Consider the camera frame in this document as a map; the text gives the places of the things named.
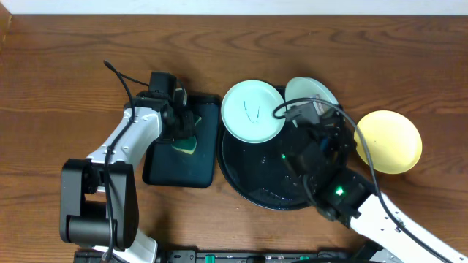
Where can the mint plate with curved mark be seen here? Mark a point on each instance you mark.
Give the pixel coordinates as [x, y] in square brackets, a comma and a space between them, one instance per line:
[247, 111]

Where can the green yellow sponge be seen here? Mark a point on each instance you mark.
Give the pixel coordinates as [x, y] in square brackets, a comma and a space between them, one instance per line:
[188, 145]

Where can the mint plate with straight mark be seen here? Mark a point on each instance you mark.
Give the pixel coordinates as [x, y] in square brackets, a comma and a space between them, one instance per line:
[306, 87]

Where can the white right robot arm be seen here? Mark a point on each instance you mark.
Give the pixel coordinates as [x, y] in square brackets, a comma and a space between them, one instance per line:
[360, 205]

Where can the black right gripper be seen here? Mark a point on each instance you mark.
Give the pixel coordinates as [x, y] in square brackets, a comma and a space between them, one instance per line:
[337, 129]

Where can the rectangular black tray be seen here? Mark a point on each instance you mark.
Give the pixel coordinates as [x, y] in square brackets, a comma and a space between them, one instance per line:
[165, 166]

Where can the yellow plate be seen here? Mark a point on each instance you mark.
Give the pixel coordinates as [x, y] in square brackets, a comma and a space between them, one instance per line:
[394, 142]

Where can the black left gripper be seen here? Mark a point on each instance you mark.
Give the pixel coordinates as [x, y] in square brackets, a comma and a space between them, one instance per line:
[186, 124]

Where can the round black tray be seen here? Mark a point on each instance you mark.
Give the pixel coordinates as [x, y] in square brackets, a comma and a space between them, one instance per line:
[257, 171]

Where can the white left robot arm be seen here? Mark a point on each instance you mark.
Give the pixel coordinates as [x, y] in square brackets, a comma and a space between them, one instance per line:
[99, 206]

